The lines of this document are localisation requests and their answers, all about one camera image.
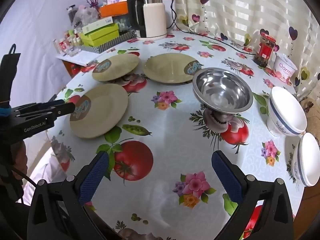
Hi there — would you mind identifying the white and black electric kettle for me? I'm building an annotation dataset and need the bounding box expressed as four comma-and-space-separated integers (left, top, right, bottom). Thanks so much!
127, 0, 168, 41

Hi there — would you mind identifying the stack of beige plates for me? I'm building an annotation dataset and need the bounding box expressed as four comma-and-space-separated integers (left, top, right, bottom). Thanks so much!
143, 53, 201, 84

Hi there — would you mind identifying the green box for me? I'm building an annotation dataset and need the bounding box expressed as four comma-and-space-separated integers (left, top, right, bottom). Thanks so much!
79, 24, 120, 47

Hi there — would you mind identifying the cream curtain with heart print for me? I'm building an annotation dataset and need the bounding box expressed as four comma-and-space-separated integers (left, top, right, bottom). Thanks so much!
174, 0, 320, 100

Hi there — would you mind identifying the orange box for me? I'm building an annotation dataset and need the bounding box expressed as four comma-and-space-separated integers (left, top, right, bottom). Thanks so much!
98, 1, 129, 18

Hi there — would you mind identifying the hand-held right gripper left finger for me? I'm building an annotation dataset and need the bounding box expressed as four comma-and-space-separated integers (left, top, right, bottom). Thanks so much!
27, 151, 110, 240

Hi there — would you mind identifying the brown cloth bag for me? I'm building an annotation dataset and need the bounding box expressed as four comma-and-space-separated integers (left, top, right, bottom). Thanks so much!
299, 97, 320, 141

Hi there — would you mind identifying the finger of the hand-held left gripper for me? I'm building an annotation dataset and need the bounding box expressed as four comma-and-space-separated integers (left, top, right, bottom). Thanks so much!
19, 99, 67, 111
15, 102, 76, 122

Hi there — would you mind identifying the small glass jar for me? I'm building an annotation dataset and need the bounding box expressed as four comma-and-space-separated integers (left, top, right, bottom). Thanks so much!
53, 38, 69, 54
67, 43, 82, 57

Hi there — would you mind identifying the striped tray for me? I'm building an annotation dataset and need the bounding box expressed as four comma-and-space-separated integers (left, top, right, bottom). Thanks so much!
81, 31, 138, 54

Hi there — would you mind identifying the glass jar with red label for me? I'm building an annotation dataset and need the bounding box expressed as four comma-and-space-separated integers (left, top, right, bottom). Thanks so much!
253, 32, 276, 68

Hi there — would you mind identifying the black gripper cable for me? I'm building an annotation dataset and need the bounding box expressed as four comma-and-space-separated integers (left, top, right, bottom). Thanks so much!
10, 165, 39, 204

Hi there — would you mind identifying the person's left hand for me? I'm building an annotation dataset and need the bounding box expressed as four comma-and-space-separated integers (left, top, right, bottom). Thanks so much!
10, 140, 28, 181

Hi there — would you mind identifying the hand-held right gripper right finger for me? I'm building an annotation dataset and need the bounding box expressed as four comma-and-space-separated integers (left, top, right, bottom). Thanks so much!
211, 150, 295, 240

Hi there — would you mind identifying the stainless steel bowl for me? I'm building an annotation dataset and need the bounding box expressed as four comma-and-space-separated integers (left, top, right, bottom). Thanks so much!
192, 67, 254, 117

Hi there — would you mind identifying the floral vegetable print tablecloth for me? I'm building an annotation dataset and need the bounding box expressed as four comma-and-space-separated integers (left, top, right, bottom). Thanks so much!
46, 29, 312, 240

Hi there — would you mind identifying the beige plate with blue print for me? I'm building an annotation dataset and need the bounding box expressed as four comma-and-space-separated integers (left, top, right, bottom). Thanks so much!
92, 53, 140, 82
69, 83, 129, 139

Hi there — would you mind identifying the white bowl with blue stripe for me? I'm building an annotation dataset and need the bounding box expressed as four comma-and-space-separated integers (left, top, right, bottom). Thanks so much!
291, 132, 320, 187
266, 86, 308, 137

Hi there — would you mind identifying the white yogurt tub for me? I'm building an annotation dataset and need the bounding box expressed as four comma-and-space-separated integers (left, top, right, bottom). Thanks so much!
273, 52, 299, 84

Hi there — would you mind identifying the white notebook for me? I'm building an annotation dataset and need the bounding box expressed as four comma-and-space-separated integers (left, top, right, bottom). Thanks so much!
55, 51, 101, 67

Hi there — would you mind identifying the black power cable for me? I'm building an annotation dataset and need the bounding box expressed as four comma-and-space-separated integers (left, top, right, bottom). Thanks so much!
171, 0, 257, 55

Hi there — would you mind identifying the white flat box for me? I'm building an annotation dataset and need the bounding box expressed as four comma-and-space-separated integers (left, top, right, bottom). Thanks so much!
82, 16, 114, 34

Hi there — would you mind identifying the clear plastic bag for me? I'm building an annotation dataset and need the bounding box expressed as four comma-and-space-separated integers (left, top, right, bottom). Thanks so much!
72, 6, 99, 28

